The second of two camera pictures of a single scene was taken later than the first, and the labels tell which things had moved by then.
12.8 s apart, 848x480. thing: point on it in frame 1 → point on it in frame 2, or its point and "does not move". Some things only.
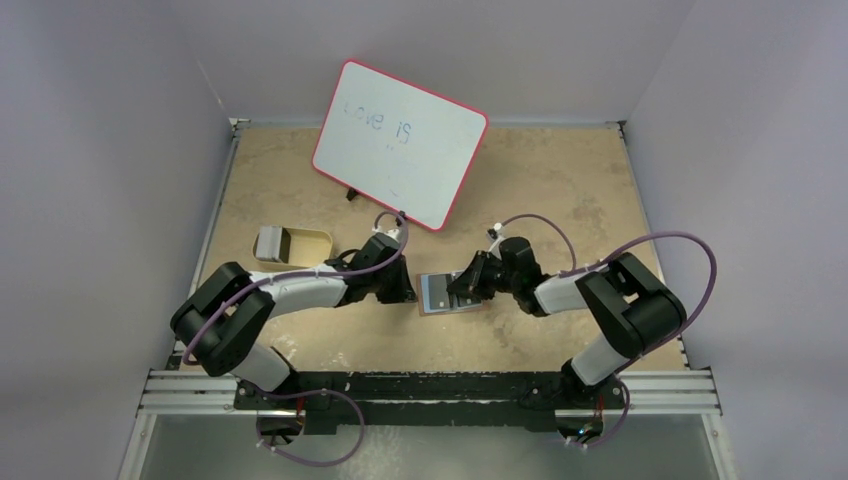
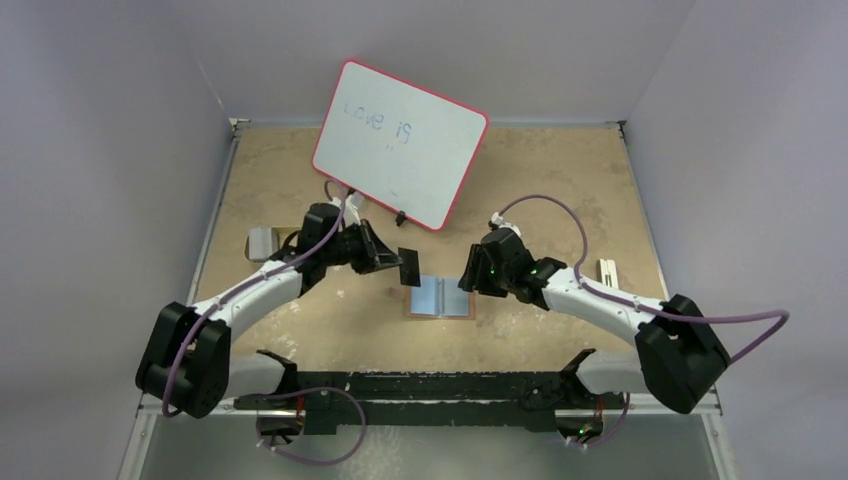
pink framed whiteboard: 399,144 does not move
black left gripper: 403,293 → 374,253
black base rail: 505,398 does not move
